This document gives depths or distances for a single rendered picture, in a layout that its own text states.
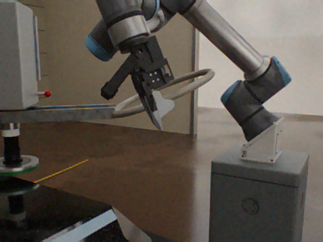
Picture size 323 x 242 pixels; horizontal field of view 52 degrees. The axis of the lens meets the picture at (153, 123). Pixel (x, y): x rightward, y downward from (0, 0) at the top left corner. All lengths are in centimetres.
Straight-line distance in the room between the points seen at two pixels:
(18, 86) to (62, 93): 648
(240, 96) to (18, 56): 100
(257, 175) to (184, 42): 467
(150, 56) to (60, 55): 709
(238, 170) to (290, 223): 31
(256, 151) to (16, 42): 115
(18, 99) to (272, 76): 111
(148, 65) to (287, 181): 99
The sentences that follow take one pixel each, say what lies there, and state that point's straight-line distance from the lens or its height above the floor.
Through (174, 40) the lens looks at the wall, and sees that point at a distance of 615.
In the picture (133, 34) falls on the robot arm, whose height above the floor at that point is 138.
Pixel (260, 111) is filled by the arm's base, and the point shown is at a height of 108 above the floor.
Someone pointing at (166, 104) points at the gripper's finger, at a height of 122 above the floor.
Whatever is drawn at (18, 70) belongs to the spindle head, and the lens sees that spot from 141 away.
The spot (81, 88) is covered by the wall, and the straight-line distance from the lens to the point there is 746.
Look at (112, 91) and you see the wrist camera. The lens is 74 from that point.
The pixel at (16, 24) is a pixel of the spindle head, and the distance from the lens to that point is 141.
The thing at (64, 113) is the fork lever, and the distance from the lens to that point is 143.
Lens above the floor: 132
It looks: 11 degrees down
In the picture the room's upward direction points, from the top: straight up
